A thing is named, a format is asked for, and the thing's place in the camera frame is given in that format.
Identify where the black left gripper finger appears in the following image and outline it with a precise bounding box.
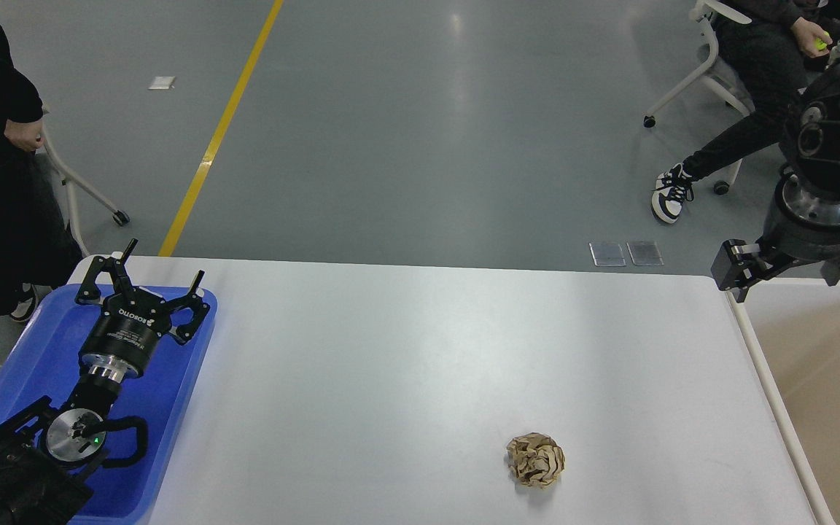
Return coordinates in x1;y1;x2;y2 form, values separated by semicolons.
170;270;210;346
75;238;139;306

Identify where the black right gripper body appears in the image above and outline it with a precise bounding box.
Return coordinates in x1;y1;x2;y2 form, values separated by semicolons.
763;175;840;263

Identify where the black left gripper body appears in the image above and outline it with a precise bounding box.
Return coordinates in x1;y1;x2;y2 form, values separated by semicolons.
79;287;174;379

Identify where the brown paper ball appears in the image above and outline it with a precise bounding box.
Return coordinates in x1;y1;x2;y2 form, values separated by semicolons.
505;432;566;489

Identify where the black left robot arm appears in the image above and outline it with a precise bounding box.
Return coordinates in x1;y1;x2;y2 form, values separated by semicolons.
0;248;217;524

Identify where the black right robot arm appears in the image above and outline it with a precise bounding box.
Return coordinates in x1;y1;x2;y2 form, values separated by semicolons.
711;43;840;303

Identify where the blue plastic tray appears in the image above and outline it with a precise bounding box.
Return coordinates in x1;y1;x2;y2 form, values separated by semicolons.
0;284;219;524

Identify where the white chair left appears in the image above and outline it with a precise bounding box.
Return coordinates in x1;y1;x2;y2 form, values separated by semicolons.
35;109;131;257

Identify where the metal floor plate right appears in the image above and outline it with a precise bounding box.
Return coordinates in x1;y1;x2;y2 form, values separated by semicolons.
626;241;664;267

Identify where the metal floor plate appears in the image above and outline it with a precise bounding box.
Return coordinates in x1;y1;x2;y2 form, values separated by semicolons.
626;241;664;267
588;242;626;267

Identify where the beige plastic bin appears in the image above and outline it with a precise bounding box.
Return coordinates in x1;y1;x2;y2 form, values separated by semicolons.
726;278;840;524

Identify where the metal floor plate left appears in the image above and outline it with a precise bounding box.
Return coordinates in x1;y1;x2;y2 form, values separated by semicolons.
588;242;626;267

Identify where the seated person in black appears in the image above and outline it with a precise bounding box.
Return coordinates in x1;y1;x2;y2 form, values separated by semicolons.
651;1;840;224

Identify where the white rolling chair right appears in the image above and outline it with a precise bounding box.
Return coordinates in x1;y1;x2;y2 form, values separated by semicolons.
642;0;756;196

